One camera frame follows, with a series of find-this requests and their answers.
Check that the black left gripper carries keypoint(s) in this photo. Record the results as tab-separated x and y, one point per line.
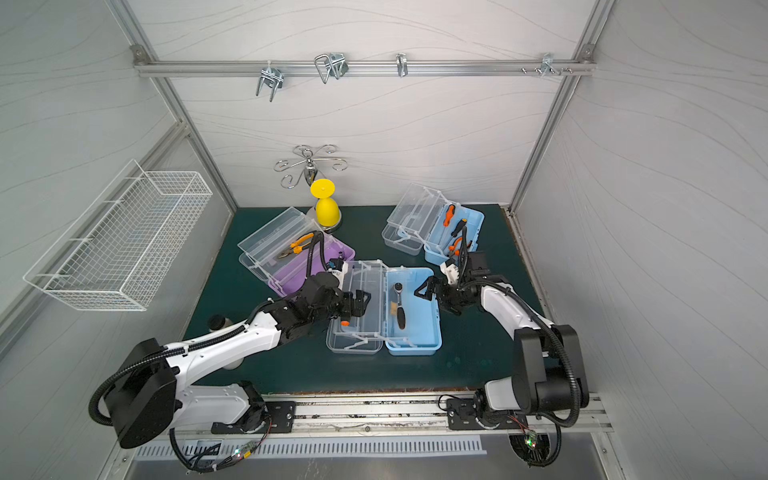
349	303

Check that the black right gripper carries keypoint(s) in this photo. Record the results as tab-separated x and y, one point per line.
441	289

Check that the large blue toolbox clear lid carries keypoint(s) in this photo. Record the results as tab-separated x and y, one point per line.
378	328

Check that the small blue toolbox clear lid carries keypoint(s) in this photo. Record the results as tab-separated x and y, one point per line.
416	224

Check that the purple toolbox clear lid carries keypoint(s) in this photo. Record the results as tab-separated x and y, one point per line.
277	253

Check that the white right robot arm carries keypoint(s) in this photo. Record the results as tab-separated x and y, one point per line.
548	376

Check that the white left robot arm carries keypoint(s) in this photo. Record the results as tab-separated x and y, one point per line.
155	389

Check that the small orange pliers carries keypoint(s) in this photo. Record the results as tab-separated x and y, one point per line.
455	246

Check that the orange black pliers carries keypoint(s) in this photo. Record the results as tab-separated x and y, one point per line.
297	246

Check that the yellow plastic goblet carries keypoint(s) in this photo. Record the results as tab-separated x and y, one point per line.
327	211

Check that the silver hook stand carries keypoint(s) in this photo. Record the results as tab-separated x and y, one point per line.
306	165

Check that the small metal hook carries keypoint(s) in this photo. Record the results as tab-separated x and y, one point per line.
401	65

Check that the metal double hook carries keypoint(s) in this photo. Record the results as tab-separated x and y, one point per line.
331	65

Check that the ratchet wrench black handle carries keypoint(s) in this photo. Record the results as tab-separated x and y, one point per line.
400	312

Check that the black handled screwdriver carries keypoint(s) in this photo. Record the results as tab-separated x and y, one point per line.
459	227

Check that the orange handled screwdriver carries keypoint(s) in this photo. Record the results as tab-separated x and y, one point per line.
449	214

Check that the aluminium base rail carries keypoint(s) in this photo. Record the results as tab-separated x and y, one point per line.
385	414

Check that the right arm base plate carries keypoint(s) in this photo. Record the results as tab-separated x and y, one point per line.
462	414

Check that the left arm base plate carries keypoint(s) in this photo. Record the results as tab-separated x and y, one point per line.
276	416

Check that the white wire basket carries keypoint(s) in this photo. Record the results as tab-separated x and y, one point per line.
115	255

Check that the metal bracket hook right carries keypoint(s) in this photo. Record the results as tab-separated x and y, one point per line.
548	66

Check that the aluminium cross rail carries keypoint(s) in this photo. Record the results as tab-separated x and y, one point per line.
357	68

